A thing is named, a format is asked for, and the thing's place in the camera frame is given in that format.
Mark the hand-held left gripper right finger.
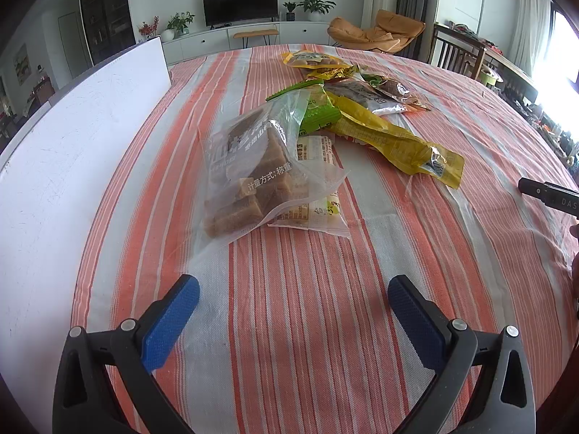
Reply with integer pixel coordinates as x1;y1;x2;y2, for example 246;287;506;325
388;275;537;434

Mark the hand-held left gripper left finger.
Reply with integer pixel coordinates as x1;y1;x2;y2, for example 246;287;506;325
52;273;200;434

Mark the cluttered dining table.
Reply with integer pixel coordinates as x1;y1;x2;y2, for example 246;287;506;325
484;47;579;168

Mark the green potted plant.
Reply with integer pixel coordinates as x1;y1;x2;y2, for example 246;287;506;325
167;11;195;37

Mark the orange striped tablecloth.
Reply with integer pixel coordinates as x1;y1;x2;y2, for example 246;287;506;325
68;44;579;434

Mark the silver brown snack packet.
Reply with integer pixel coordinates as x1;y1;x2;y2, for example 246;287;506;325
323;79;408;116

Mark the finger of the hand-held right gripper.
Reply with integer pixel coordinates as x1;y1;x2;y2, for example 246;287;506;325
519;178;579;218

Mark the dark display cabinet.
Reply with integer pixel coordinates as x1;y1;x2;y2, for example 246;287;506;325
79;0;136;66

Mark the clear bag of brown cubes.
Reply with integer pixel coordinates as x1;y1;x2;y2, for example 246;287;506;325
202;80;350;247

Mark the wooden stool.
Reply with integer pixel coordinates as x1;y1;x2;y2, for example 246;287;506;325
233;28;280;48

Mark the orange lounge chair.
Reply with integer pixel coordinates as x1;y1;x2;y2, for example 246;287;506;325
327;9;426;55

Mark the green snack packet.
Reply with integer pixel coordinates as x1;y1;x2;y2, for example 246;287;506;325
301;93;342;134

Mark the dark wooden chair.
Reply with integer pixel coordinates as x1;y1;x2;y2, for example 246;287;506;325
427;25;487;80

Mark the black television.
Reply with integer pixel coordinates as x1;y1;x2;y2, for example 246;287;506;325
202;0;279;27

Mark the long yellow snack packet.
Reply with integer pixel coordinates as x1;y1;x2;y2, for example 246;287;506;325
326;93;466;189

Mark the yellow snack bag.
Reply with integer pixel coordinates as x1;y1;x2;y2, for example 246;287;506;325
280;51;342;69

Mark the person's right hand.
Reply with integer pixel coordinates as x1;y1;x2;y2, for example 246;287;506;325
570;225;579;291

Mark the orange bag of candied walnuts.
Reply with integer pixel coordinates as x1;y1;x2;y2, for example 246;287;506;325
362;72;430;111

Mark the red flower plant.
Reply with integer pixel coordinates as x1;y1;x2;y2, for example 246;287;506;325
138;16;161;39

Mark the large leafy potted plant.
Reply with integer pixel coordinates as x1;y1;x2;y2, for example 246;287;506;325
297;0;336;22

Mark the white television cabinet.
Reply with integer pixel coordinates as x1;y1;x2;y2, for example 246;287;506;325
160;20;335;66

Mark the gold snack packet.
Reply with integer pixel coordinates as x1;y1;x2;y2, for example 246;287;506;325
305;64;360;83

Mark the white board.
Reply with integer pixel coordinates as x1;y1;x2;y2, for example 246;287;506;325
0;36;173;385

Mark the white snack packet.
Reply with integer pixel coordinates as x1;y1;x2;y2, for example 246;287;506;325
267;133;351;238

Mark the framed wall painting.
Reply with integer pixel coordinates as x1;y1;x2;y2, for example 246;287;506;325
13;44;32;84

